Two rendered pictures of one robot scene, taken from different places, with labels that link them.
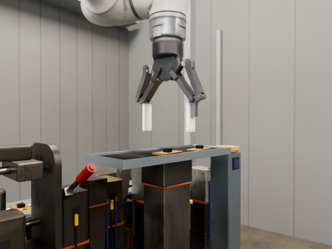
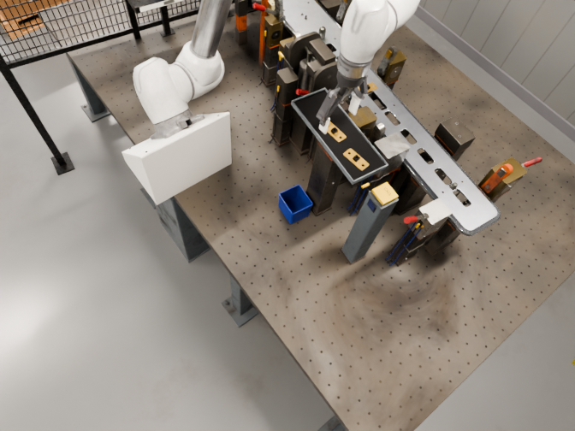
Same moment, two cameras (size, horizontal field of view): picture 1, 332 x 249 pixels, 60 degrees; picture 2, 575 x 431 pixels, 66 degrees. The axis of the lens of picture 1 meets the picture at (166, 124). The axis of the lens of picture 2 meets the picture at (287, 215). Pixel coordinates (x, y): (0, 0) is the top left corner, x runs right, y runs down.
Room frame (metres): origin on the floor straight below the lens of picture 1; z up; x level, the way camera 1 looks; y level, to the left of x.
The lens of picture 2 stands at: (0.68, -0.97, 2.27)
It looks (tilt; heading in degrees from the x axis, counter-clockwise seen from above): 61 degrees down; 95
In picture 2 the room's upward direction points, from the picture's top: 10 degrees clockwise
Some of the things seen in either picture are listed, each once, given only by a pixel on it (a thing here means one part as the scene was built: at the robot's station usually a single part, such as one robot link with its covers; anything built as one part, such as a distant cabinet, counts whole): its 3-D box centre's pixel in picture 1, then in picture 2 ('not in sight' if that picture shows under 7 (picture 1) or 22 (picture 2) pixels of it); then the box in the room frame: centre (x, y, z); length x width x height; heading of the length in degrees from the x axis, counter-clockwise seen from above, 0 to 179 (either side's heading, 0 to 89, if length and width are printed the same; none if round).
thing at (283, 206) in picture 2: not in sight; (294, 204); (0.62, -0.06, 0.75); 0.11 x 0.10 x 0.09; 135
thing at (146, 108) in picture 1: (146, 117); (354, 104); (0.74, 0.05, 1.25); 0.03 x 0.01 x 0.07; 144
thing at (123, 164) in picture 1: (167, 153); (337, 132); (0.71, 0.00, 1.16); 0.37 x 0.14 x 0.02; 135
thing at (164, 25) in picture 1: (167, 30); (354, 61); (0.70, 0.00, 1.46); 0.09 x 0.09 x 0.06
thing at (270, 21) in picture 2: not in sight; (269, 53); (0.33, 0.60, 0.87); 0.10 x 0.07 x 0.35; 45
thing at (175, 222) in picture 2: not in sight; (192, 198); (0.10, 0.06, 0.33); 0.31 x 0.31 x 0.66; 52
